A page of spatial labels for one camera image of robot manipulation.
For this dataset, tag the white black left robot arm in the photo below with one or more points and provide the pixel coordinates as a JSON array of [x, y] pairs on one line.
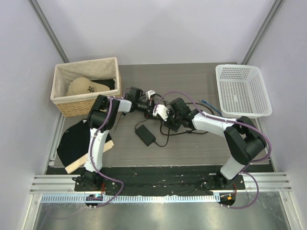
[[101, 119]]

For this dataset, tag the beige cap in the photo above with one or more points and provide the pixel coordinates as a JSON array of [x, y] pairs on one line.
[[83, 85]]

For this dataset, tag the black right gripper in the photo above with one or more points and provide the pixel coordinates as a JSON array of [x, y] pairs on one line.
[[171, 114]]

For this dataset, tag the wicker basket with liner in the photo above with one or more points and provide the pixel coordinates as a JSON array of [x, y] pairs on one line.
[[104, 71]]

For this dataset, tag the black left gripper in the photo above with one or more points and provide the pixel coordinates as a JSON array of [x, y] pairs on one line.
[[149, 114]]

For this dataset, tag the black power adapter brick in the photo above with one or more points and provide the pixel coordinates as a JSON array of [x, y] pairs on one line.
[[145, 135]]

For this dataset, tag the black network switch box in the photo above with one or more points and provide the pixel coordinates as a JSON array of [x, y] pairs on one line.
[[172, 125]]

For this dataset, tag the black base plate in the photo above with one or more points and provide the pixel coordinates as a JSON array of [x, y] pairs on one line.
[[158, 178]]

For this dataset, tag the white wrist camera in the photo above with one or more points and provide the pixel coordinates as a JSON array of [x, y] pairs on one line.
[[161, 111], [150, 94]]

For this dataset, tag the aluminium rail frame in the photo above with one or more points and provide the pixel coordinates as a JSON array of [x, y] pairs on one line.
[[60, 189]]

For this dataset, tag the white plastic perforated basket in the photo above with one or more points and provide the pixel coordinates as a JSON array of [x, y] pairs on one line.
[[242, 91]]

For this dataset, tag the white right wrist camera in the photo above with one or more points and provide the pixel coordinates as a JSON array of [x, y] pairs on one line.
[[161, 111]]

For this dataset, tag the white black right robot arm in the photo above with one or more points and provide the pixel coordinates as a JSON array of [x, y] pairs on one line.
[[244, 142]]

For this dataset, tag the black cloth on board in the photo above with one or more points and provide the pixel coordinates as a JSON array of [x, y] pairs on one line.
[[75, 143]]

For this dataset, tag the wooden board with label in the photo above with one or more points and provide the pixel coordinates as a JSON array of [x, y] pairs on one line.
[[82, 160]]

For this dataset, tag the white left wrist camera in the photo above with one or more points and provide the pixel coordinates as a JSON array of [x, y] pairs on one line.
[[150, 94]]

